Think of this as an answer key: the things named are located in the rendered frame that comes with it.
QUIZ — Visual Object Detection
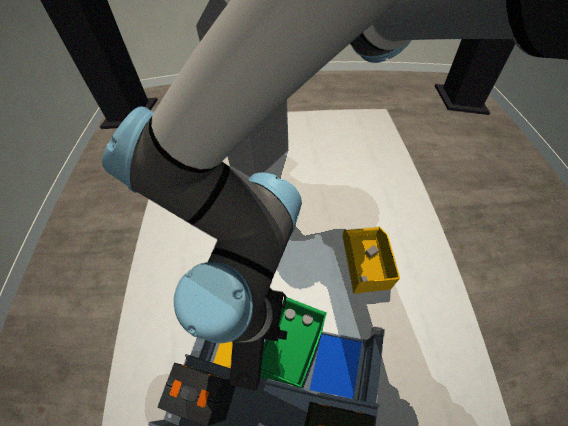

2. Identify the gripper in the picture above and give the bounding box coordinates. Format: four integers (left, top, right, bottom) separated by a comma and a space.
264, 288, 287, 341

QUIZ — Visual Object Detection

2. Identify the dark grey metal shelf frame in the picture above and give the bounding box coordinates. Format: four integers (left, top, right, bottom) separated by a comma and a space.
184, 327, 385, 426

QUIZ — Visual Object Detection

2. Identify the dark grey case with orange latches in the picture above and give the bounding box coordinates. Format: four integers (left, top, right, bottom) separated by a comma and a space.
158, 362, 236, 426

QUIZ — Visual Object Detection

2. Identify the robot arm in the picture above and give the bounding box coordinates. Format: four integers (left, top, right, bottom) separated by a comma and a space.
102, 0, 568, 390

